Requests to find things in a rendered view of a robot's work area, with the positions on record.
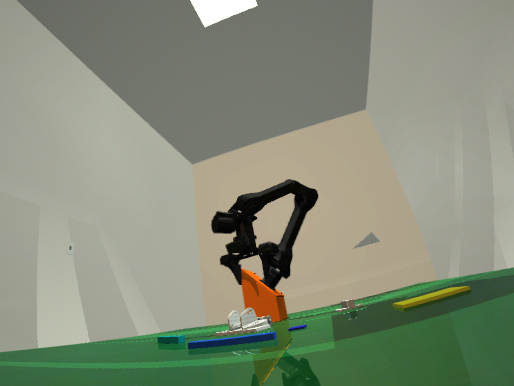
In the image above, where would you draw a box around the yellow flat bar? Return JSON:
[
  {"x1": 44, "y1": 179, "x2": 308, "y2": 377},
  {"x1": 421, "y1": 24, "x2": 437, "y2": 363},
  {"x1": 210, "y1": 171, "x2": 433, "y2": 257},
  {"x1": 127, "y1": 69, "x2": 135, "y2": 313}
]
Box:
[{"x1": 392, "y1": 286, "x2": 470, "y2": 308}]

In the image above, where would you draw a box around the blue flat bar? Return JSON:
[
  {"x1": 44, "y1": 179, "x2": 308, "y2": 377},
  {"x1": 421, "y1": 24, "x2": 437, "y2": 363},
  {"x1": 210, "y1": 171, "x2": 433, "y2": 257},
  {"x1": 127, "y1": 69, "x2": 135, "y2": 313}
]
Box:
[{"x1": 188, "y1": 332, "x2": 277, "y2": 349}]

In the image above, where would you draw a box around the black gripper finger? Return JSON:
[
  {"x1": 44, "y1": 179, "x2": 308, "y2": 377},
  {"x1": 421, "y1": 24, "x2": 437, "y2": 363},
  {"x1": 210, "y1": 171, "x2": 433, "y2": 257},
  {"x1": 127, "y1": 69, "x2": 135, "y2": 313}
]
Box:
[
  {"x1": 259, "y1": 252, "x2": 276, "y2": 279},
  {"x1": 224, "y1": 263, "x2": 242, "y2": 285}
]

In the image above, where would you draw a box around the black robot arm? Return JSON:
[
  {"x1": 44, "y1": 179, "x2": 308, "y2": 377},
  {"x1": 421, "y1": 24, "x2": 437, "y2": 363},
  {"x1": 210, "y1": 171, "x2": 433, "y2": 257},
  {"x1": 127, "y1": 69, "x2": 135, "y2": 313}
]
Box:
[{"x1": 211, "y1": 179, "x2": 318, "y2": 290}]

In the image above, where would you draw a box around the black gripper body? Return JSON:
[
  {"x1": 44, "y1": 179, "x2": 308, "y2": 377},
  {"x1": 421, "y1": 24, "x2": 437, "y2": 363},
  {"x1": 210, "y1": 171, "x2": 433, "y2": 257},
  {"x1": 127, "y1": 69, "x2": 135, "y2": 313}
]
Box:
[{"x1": 220, "y1": 231, "x2": 280, "y2": 265}]

